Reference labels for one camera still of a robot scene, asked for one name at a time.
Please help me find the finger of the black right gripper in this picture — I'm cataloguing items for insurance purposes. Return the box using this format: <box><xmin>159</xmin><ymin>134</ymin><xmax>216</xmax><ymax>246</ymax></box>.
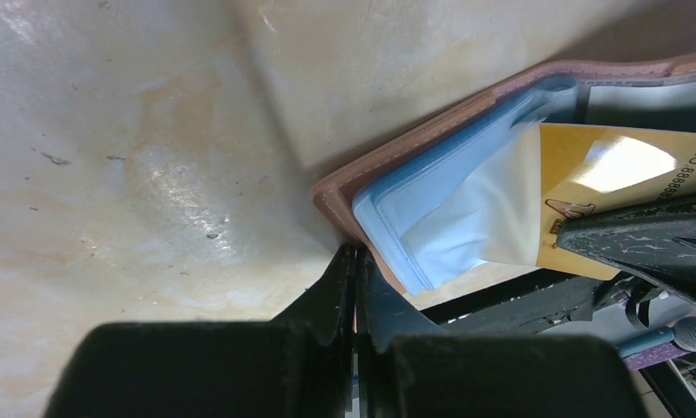
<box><xmin>556</xmin><ymin>194</ymin><xmax>696</xmax><ymax>306</ymax></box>

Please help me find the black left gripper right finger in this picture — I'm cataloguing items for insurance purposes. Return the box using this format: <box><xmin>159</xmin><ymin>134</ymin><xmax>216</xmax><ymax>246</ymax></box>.
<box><xmin>355</xmin><ymin>249</ymin><xmax>647</xmax><ymax>417</ymax></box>

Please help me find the gold VIP card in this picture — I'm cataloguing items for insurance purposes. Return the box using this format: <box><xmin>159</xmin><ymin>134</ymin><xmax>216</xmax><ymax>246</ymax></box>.
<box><xmin>536</xmin><ymin>124</ymin><xmax>696</xmax><ymax>280</ymax></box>

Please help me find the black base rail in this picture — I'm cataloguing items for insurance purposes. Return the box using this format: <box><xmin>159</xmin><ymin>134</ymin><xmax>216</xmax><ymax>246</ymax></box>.
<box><xmin>419</xmin><ymin>267</ymin><xmax>696</xmax><ymax>418</ymax></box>

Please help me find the brown leather card holder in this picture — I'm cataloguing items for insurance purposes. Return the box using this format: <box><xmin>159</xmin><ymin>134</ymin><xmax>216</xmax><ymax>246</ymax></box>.
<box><xmin>312</xmin><ymin>53</ymin><xmax>696</xmax><ymax>295</ymax></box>

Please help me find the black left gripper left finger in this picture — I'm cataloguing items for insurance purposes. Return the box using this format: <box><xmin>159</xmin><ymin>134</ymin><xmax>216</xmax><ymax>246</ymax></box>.
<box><xmin>44</xmin><ymin>246</ymin><xmax>356</xmax><ymax>417</ymax></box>

